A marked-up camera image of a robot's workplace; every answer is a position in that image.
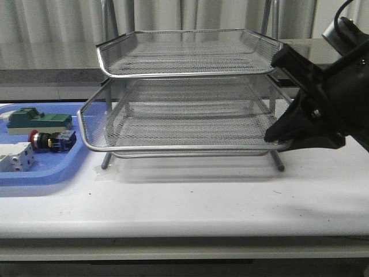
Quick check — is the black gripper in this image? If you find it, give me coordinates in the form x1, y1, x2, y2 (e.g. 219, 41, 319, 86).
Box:
264, 44, 368, 152

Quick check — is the mesh rack tray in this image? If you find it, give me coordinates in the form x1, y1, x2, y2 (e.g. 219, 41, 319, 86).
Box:
105, 100, 277, 149
77, 75, 292, 158
96, 29, 283, 79

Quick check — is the red emergency stop button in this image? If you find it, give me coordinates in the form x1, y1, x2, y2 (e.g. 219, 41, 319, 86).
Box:
28, 129, 77, 152

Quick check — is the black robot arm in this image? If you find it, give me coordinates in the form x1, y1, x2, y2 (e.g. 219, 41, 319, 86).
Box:
264, 1, 368, 151

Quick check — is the blue plastic tray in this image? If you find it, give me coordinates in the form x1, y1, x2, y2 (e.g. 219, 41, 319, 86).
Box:
1, 102, 90, 197

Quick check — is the green terminal block component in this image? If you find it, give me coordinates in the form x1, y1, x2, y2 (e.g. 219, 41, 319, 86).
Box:
1, 107, 73, 135

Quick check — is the pale pleated curtain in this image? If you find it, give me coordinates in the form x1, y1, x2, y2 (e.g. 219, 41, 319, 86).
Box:
0, 0, 369, 70

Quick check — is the white circuit breaker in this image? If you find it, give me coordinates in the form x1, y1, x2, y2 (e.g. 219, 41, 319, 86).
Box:
1, 142, 35, 172

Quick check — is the grey stone counter ledge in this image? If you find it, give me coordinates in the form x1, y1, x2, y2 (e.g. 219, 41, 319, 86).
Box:
0, 37, 369, 102

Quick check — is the grey wire rack frame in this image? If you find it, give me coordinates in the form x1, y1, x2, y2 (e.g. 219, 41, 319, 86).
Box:
100, 0, 286, 173

